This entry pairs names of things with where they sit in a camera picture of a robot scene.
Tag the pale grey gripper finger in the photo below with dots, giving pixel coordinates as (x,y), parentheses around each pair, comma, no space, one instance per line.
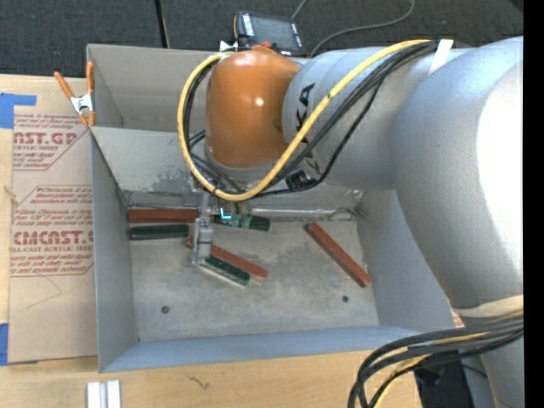
(205,233)
(200,255)

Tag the dark green flat block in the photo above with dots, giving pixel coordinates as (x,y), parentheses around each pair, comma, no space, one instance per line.
(229,270)
(259,223)
(159,231)

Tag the red-brown flat block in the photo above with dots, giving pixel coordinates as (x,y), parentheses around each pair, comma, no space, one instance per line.
(242,262)
(161,215)
(338,254)

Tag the grey metal bin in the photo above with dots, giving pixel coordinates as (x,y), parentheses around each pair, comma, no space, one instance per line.
(255,313)

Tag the brown cardboard board red print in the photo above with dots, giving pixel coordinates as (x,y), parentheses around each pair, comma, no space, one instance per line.
(51,304)

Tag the black cylinder on white bracket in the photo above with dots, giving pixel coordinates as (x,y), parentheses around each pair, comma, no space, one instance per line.
(301,181)

